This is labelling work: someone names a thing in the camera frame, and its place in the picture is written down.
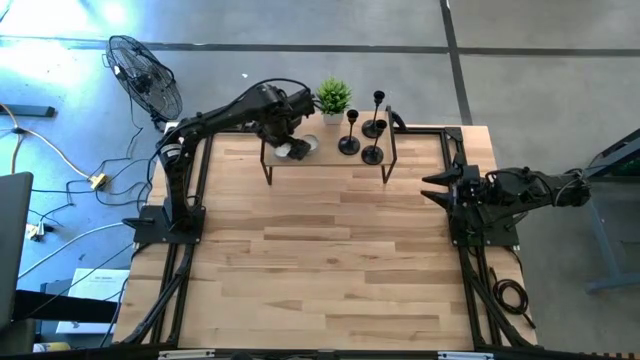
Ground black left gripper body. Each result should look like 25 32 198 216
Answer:
257 91 318 146

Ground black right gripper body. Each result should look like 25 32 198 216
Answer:
451 163 485 214

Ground black candle stick holder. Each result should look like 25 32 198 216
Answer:
361 90 387 140
360 118 389 166
337 108 362 156

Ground wooden riser shelf black legs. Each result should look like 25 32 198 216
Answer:
260 105 400 186

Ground green plant in white pot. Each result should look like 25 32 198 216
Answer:
315 76 353 126

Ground black floor fan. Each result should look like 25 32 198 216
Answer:
103 34 184 133

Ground white paper box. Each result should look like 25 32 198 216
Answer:
55 267 131 335

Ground black floor bar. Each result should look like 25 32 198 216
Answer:
0 104 57 119

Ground black flat beam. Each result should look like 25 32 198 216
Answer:
13 288 119 325

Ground yellow object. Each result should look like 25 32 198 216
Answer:
32 341 73 353

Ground black aluminium rig frame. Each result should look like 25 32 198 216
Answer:
113 112 540 351

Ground black cable bundle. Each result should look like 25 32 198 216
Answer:
457 245 532 350
117 243 197 347

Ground coiled black cable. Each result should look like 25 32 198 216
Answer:
491 266 538 330

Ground silver metal bracket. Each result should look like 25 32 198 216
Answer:
158 349 217 360
438 351 496 360

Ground blue metal table frame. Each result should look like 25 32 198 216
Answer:
562 127 640 295

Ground black floor cable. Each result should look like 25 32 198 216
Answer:
29 144 159 207

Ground white floor cable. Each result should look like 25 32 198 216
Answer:
18 221 137 280

